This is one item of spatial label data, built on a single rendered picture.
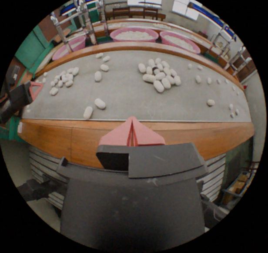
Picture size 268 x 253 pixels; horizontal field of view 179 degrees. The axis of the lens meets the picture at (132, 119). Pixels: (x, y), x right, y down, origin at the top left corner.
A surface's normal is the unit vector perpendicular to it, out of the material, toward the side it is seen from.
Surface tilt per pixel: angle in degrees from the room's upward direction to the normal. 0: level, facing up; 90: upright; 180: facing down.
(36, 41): 90
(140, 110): 0
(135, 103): 0
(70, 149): 0
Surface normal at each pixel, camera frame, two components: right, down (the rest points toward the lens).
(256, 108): -1.00, 0.05
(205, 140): 0.00, -0.24
